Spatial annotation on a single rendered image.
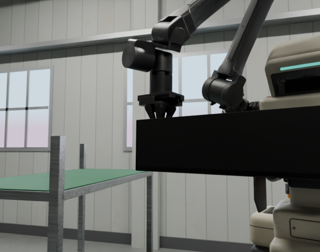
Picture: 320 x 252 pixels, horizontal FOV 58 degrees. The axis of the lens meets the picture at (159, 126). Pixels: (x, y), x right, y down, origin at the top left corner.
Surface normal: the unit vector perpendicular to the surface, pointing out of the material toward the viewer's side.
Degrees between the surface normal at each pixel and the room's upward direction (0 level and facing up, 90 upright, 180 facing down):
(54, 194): 90
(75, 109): 90
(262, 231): 90
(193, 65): 90
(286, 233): 98
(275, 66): 133
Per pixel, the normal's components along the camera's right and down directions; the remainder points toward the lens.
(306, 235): -0.58, 0.07
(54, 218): -0.26, -0.08
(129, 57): -0.78, -0.07
